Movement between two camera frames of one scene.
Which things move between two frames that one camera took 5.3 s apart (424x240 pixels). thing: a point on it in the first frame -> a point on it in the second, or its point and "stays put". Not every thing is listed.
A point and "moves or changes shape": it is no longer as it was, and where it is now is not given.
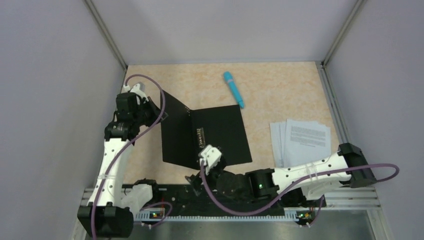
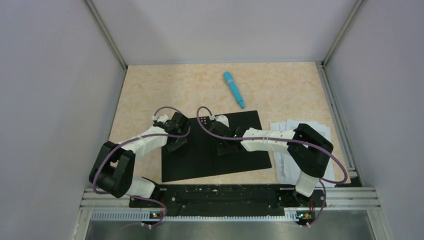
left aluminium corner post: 94,11 stays put
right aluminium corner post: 359,5 stays put
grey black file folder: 185,132 moves or changes shape
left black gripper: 156,111 -> 181,141
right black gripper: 196,181 -> 221,151
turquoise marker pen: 228,77 stays put
